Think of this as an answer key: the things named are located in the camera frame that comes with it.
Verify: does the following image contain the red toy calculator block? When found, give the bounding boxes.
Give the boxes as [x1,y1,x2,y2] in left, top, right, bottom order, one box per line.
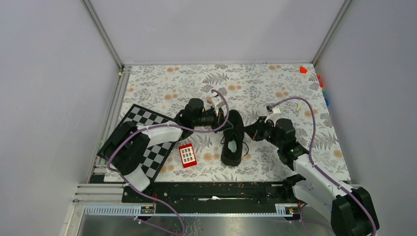
[179,144,197,168]

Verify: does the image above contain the red triangular block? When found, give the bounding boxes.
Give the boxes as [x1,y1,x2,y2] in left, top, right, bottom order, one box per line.
[299,66,308,74]

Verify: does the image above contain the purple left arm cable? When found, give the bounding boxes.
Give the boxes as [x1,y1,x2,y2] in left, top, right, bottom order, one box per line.
[107,89,230,173]

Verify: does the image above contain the floral patterned table mat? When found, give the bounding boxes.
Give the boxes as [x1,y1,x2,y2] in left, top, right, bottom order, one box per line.
[120,63,351,182]

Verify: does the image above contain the black shoelace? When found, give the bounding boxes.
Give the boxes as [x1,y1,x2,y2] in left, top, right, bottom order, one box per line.
[221,131,249,158]

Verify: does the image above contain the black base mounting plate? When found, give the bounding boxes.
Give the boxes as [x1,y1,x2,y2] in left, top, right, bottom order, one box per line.
[121,181,304,211]

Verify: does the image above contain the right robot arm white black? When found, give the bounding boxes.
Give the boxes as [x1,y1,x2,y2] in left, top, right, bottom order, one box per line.
[244,117,380,236]

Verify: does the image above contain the grey slotted cable duct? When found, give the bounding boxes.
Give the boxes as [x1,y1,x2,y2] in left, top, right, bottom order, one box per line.
[84,204,297,217]

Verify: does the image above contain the orange red toy piece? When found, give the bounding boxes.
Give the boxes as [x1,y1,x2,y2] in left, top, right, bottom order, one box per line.
[317,75,324,88]

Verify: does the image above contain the black sneaker shoe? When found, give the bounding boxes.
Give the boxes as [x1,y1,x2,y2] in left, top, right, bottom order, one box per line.
[221,110,244,167]

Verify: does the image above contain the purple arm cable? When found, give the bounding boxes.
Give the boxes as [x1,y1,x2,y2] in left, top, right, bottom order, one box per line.
[107,89,230,173]
[266,96,378,236]

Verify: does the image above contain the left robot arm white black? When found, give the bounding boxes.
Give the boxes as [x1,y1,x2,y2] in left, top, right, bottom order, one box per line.
[97,95,230,202]

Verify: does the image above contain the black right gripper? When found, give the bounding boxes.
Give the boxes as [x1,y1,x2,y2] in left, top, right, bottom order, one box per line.
[243,116,283,149]

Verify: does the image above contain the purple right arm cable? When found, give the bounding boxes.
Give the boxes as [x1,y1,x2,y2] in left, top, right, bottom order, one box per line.
[266,96,378,236]

